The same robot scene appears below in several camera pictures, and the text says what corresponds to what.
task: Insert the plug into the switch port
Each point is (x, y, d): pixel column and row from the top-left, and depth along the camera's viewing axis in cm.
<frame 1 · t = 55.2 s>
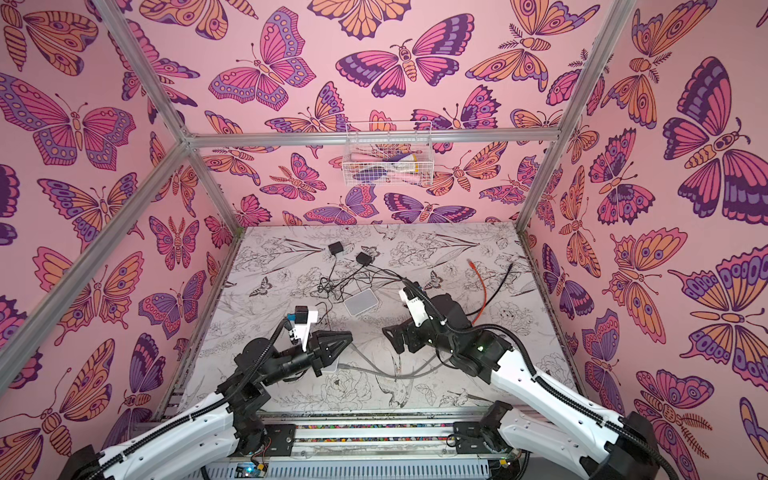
left hand: (349, 338, 67), fingers closed
right hand: (398, 317, 74), fingers open
black power adapter far: (336, 247, 115), on the table
black power adapter near: (363, 258, 112), point 2 cm above the table

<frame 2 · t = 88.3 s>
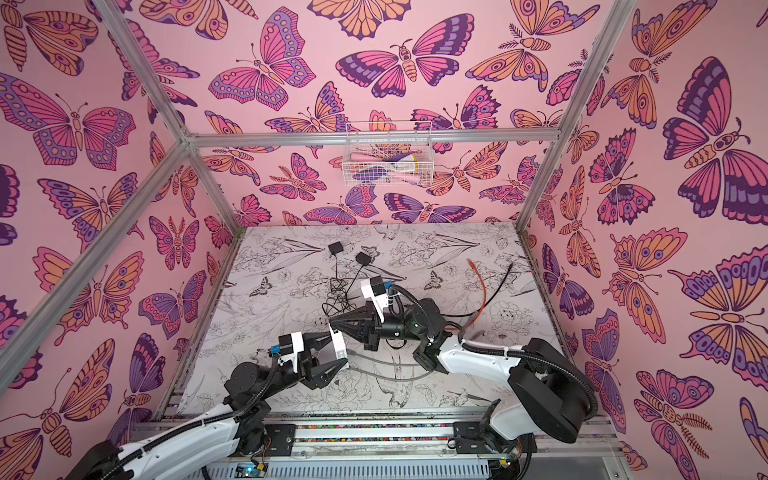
left hand: (339, 346, 66), fingers open
right hand: (333, 322, 62), fingers closed
the named things where they were.

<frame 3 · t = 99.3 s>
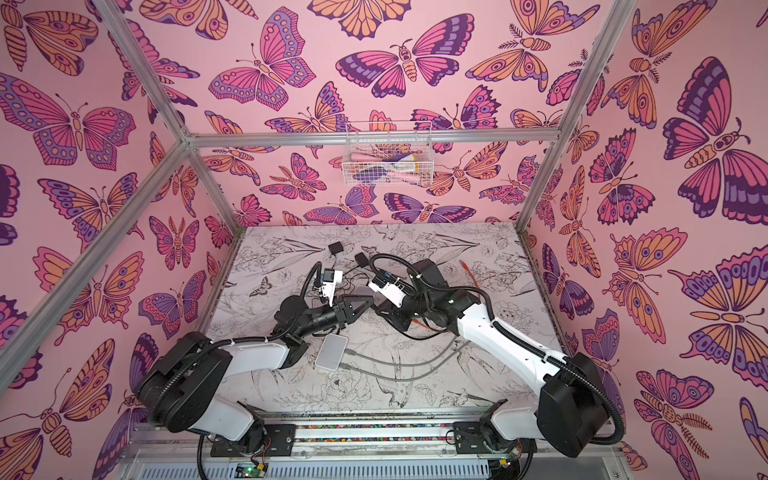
left hand: (373, 302, 74), fingers closed
right hand: (380, 303, 77), fingers closed
white network switch near: (331, 351, 90), on the table
the other named things where they were.

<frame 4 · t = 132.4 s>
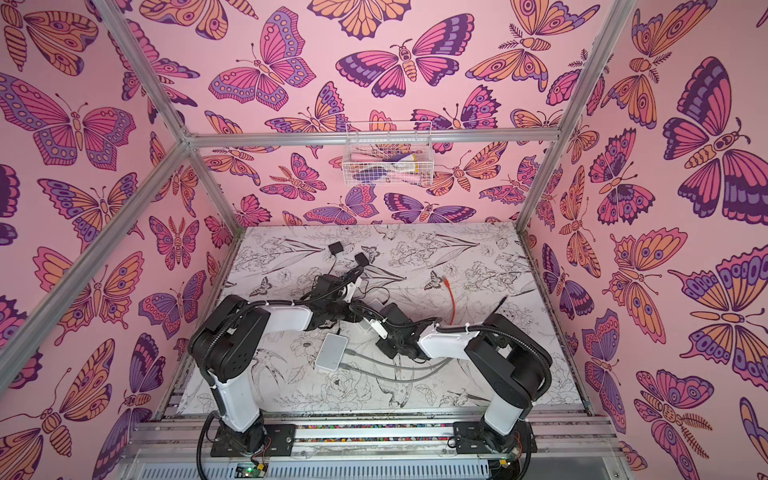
left hand: (371, 308, 95), fingers open
right hand: (383, 330, 91), fingers closed
the named things where they were.

